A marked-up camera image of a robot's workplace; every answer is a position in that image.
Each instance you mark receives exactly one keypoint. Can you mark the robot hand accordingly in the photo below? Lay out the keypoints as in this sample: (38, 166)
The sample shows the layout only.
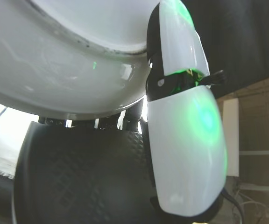
(186, 140)

